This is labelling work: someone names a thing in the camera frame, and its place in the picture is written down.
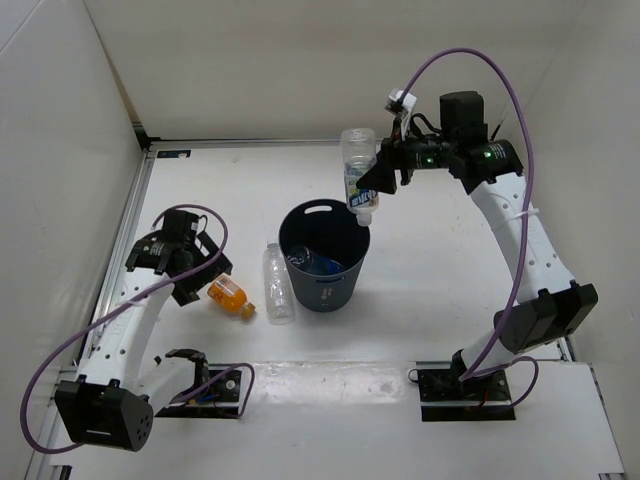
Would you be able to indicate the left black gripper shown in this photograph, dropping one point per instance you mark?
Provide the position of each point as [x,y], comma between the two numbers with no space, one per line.
[185,292]

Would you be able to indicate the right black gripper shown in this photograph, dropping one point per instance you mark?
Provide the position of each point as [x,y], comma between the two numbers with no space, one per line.
[381,175]

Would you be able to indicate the clear bottle with green label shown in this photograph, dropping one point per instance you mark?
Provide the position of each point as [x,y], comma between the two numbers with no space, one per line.
[358,148]

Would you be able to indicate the orange juice bottle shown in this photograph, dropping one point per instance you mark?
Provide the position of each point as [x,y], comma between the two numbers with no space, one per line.
[230,297]

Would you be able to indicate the blue-tinted plastic bottle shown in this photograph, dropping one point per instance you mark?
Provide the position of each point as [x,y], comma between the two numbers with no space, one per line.
[309,261]

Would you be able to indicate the clear plastic water bottle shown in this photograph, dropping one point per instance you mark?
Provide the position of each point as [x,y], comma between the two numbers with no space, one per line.
[278,295]

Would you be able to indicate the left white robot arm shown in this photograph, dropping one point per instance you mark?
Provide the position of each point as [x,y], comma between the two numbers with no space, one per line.
[113,402]

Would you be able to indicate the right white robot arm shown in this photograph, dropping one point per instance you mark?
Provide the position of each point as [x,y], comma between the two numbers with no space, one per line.
[545,303]

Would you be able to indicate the dark blue plastic bin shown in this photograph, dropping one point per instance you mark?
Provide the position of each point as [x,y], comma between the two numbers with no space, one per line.
[324,248]

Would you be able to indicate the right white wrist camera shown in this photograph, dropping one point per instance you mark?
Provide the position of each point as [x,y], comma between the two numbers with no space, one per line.
[401,106]

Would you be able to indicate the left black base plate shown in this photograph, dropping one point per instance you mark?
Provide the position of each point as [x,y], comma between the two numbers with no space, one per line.
[222,400]

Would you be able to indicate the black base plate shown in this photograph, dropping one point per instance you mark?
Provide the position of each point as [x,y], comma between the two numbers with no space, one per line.
[222,400]
[443,399]

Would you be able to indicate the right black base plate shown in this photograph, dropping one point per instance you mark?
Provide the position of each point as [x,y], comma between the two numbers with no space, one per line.
[443,399]

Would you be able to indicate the aluminium frame rail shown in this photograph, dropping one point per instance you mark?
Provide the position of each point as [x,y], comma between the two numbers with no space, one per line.
[40,465]

